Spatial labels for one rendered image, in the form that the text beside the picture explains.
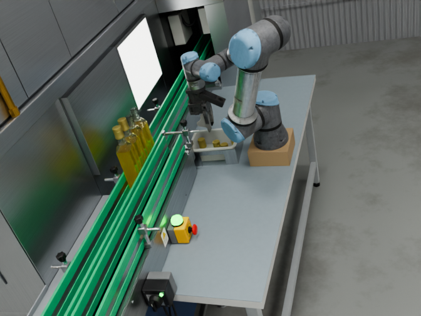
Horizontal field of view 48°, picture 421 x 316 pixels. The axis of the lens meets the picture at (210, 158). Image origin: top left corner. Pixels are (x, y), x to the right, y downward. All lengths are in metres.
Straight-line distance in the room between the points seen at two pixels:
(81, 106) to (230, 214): 0.69
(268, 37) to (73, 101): 0.72
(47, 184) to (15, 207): 0.17
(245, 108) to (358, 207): 1.36
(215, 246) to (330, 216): 1.28
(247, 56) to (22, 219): 0.86
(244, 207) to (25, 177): 0.81
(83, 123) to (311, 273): 1.43
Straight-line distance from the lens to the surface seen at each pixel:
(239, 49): 1.55
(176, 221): 1.72
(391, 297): 2.47
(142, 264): 1.56
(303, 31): 5.10
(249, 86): 1.67
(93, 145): 1.84
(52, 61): 1.75
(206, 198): 1.94
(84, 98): 1.83
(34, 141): 1.61
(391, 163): 3.27
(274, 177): 1.97
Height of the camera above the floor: 1.91
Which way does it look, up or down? 32 degrees down
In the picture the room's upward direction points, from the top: 15 degrees counter-clockwise
